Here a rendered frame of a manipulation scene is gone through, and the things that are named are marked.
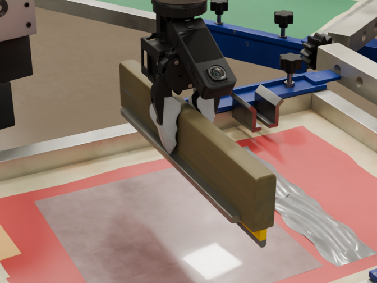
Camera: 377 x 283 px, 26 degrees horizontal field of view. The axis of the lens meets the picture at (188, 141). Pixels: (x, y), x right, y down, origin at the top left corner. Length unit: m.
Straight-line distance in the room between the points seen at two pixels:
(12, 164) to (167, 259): 0.34
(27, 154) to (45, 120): 2.41
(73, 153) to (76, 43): 3.30
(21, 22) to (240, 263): 0.59
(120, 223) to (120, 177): 0.14
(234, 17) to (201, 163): 1.03
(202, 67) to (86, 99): 2.94
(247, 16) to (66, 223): 1.00
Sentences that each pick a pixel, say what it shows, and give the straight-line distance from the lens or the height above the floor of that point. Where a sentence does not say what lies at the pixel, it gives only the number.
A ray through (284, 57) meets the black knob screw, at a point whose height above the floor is 1.06.
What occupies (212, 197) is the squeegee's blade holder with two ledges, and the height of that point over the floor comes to 1.08.
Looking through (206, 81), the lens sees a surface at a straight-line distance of 1.00.
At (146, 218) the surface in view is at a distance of 1.22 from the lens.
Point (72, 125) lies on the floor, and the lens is 3.69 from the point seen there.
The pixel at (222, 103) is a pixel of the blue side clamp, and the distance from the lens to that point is 1.47.
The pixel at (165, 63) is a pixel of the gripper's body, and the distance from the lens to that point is 1.06.
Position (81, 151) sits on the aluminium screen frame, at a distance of 1.37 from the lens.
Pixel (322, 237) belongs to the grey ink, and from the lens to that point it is 1.18.
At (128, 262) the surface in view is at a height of 0.96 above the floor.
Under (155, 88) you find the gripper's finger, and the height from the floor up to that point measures 1.19.
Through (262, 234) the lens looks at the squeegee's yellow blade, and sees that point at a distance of 1.00.
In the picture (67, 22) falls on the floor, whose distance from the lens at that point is 4.99.
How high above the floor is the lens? 1.62
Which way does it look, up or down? 27 degrees down
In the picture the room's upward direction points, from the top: straight up
